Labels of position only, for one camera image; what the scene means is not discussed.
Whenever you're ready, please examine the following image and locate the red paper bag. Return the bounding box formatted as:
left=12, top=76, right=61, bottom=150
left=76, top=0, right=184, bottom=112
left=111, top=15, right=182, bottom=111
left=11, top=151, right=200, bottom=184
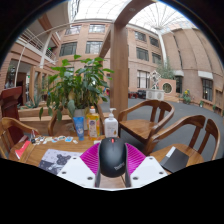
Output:
left=14, top=139, right=32, bottom=160

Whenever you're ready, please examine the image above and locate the white pump bottle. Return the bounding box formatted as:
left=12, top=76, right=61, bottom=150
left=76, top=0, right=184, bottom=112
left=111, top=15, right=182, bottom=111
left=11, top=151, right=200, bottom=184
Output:
left=104, top=107, right=119, bottom=138

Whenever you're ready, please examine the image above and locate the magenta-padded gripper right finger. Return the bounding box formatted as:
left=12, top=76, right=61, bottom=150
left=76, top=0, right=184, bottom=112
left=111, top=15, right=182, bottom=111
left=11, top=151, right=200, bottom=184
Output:
left=123, top=142, right=169, bottom=189

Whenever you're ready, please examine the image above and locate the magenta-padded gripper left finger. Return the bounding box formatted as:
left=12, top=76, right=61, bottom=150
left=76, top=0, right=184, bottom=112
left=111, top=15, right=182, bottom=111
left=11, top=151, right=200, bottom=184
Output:
left=57, top=142, right=103, bottom=189

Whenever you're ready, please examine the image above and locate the yellow flowering plant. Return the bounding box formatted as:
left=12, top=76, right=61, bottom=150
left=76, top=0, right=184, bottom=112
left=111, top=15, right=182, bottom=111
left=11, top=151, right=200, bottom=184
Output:
left=182, top=89, right=193, bottom=105

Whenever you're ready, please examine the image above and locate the blue squeeze tube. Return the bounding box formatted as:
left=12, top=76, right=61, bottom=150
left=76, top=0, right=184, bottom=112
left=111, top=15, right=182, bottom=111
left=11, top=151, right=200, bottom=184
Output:
left=72, top=116, right=86, bottom=142

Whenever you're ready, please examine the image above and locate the black computer mouse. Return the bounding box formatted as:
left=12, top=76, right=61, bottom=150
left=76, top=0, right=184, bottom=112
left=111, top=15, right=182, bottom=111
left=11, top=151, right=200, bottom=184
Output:
left=97, top=136, right=128, bottom=178

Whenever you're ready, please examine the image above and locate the green potted plant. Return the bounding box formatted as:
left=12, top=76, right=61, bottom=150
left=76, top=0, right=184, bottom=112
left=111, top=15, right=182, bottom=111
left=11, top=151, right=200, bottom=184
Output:
left=38, top=54, right=115, bottom=131

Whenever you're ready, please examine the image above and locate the grey printed mouse pad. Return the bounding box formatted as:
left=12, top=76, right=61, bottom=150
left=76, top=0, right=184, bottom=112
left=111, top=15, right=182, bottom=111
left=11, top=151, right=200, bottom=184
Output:
left=38, top=148, right=84, bottom=176

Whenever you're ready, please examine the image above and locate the white outdoor sculpture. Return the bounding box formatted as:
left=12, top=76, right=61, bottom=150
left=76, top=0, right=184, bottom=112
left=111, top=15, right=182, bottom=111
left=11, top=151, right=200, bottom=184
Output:
left=150, top=70, right=163, bottom=91

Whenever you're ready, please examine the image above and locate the black notebook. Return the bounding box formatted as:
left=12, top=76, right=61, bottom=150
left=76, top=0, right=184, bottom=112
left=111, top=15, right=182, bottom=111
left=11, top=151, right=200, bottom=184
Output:
left=159, top=145, right=190, bottom=174

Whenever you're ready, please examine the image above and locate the wooden armchair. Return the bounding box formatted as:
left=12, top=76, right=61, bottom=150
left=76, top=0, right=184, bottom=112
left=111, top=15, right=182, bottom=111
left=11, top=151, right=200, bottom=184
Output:
left=143, top=114, right=222, bottom=168
left=0, top=116, right=41, bottom=159
left=47, top=111, right=76, bottom=137
left=117, top=99, right=176, bottom=148

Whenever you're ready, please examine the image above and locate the yellow dish soap bottle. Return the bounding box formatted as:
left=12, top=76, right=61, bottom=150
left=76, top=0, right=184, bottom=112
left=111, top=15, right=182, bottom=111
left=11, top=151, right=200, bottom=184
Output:
left=85, top=105, right=101, bottom=141

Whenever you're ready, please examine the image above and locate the dark red wooden lectern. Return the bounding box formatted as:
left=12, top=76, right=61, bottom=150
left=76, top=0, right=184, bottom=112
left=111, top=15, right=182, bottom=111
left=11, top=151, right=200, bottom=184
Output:
left=0, top=85, right=24, bottom=144

